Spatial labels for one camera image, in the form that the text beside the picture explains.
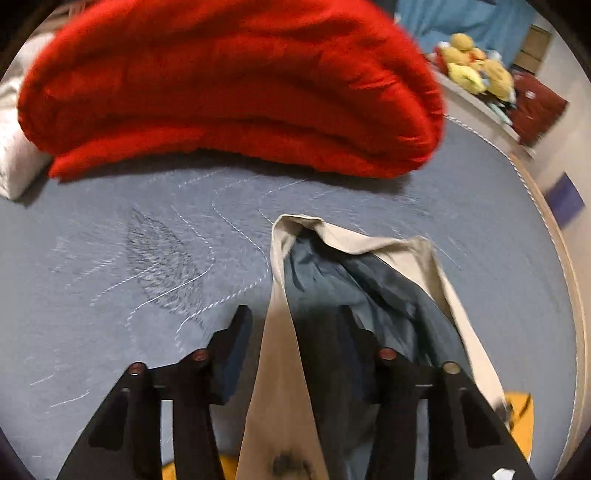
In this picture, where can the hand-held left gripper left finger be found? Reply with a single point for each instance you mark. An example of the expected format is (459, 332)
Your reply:
(233, 364)

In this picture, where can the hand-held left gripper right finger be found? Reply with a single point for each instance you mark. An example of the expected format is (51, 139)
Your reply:
(367, 362)

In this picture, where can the beige and yellow hooded jacket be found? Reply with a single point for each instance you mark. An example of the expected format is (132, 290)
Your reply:
(277, 392)

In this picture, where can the grey quilted mattress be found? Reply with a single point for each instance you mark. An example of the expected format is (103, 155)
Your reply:
(115, 230)

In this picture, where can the white window ledge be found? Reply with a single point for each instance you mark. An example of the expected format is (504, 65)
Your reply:
(475, 115)

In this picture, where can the red folded blanket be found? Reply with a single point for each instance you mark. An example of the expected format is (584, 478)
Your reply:
(231, 78)

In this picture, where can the white fleece folded blanket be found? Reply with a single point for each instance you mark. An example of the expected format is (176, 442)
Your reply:
(14, 157)

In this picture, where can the dark red bag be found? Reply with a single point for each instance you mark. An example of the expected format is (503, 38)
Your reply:
(538, 110)

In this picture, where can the yellow plush toy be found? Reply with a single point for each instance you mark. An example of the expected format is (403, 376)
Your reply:
(498, 76)
(461, 62)

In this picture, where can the blue curtain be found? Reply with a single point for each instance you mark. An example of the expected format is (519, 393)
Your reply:
(443, 18)

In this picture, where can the wooden bed frame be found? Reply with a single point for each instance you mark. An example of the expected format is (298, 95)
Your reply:
(558, 244)

